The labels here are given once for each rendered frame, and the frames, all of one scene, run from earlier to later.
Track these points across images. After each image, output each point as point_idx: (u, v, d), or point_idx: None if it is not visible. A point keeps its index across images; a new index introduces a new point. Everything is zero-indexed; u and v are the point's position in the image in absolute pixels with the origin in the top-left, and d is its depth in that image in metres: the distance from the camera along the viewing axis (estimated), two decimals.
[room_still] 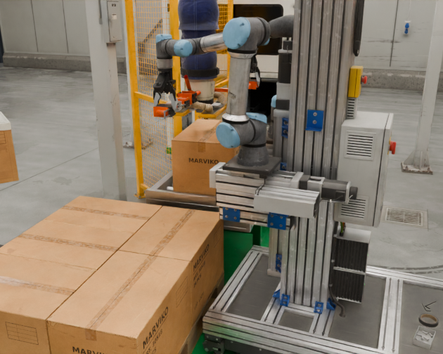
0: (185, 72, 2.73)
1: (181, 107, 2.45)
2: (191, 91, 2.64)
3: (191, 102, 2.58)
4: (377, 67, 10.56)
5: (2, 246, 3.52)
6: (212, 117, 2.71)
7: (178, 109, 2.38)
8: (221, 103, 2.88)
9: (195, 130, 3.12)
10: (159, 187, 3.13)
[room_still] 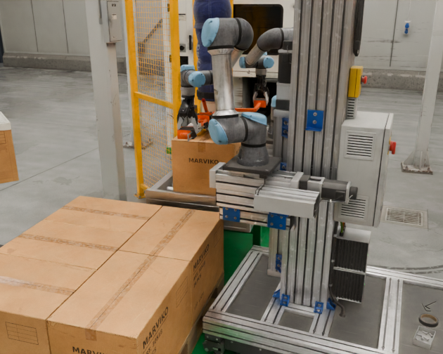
0: (202, 95, 2.96)
1: (201, 128, 2.69)
2: (208, 112, 2.87)
3: (209, 123, 2.81)
4: (377, 67, 10.56)
5: (2, 246, 3.52)
6: None
7: (198, 131, 2.61)
8: None
9: None
10: (159, 187, 3.13)
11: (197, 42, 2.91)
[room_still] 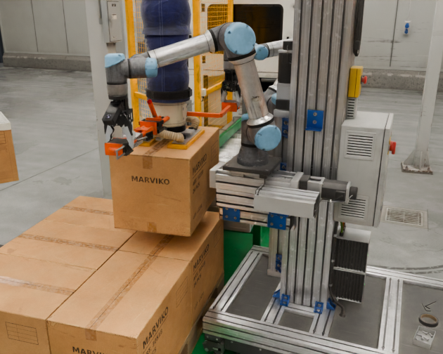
0: (151, 95, 2.29)
1: (143, 140, 2.01)
2: (157, 118, 2.20)
3: (156, 132, 2.14)
4: (377, 67, 10.56)
5: (2, 246, 3.52)
6: (183, 148, 2.27)
7: (137, 145, 1.94)
8: (194, 130, 2.44)
9: None
10: None
11: None
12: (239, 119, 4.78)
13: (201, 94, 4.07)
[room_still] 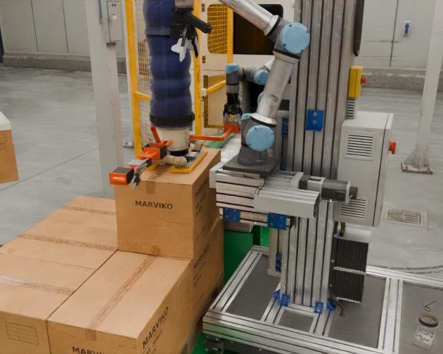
0: (155, 119, 2.34)
1: (146, 168, 2.06)
2: (160, 143, 2.25)
3: (159, 157, 2.19)
4: (377, 67, 10.56)
5: (2, 246, 3.52)
6: (185, 172, 2.32)
7: (141, 173, 1.99)
8: (197, 152, 2.49)
9: None
10: None
11: (149, 53, 2.28)
12: None
13: (201, 94, 4.07)
